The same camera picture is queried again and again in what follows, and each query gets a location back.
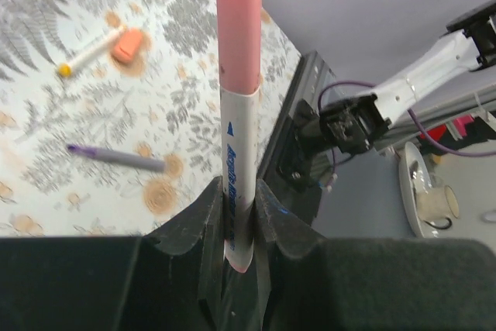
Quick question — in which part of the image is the floral tablecloth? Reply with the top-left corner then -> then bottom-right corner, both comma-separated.
0,0 -> 303,238

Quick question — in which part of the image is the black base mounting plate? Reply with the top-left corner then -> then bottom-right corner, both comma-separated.
257,51 -> 333,225

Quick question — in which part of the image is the purple marker pen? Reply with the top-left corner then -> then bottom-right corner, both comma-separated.
66,144 -> 165,172

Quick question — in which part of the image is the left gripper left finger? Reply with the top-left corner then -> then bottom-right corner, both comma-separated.
1,178 -> 223,330

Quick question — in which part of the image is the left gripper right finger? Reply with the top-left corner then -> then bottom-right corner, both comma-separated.
253,181 -> 495,330

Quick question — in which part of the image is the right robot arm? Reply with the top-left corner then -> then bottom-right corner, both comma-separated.
294,1 -> 495,160

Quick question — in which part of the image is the white saucer with cup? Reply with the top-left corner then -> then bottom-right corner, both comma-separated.
398,142 -> 460,239

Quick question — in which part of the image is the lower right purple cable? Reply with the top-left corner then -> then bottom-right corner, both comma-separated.
317,81 -> 496,192

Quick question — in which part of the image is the aluminium frame rail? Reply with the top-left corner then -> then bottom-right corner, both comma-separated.
374,84 -> 495,153

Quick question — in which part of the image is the white pink marker pen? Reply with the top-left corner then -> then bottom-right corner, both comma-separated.
216,0 -> 262,273

